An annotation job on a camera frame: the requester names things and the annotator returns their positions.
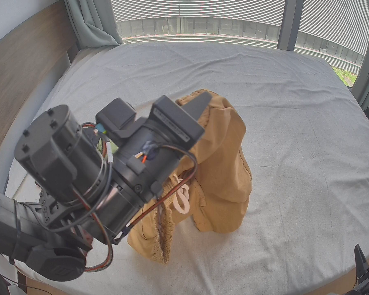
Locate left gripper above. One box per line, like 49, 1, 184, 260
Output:
113, 92, 212, 204

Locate tan shorts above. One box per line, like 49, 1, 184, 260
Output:
127, 88, 253, 265

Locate bed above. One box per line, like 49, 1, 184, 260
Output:
0, 0, 369, 295

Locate window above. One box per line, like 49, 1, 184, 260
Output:
106, 0, 369, 87

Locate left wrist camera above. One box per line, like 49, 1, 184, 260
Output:
95, 99, 148, 145

